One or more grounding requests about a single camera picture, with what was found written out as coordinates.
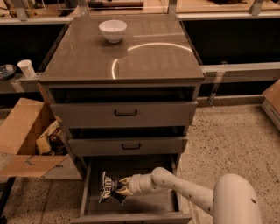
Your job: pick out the white ceramic bowl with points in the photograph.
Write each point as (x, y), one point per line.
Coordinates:
(113, 30)

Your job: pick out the dark round plate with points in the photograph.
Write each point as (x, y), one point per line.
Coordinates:
(7, 72)

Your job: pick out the cardboard box at right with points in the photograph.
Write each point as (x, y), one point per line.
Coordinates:
(271, 103)

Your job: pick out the grey drawer cabinet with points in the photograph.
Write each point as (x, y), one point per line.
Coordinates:
(152, 63)

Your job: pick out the bottom grey drawer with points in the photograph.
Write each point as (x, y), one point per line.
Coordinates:
(151, 208)

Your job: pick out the middle grey drawer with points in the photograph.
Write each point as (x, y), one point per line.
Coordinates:
(128, 141)

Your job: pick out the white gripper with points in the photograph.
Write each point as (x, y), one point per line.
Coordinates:
(136, 185)

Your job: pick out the snack bags in box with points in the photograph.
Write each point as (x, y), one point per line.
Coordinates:
(51, 141)

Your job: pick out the blue chip bag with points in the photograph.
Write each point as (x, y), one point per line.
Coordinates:
(110, 188)

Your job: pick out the white paper cup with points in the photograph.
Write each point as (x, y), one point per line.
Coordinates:
(26, 67)

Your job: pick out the top grey drawer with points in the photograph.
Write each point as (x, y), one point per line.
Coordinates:
(125, 114)

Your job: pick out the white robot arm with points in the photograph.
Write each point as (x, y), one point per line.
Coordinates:
(233, 199)

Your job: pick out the grey drawer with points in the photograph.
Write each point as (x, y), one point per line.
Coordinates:
(128, 141)
(125, 114)
(151, 208)

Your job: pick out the open cardboard box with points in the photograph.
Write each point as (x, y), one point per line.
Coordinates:
(24, 135)

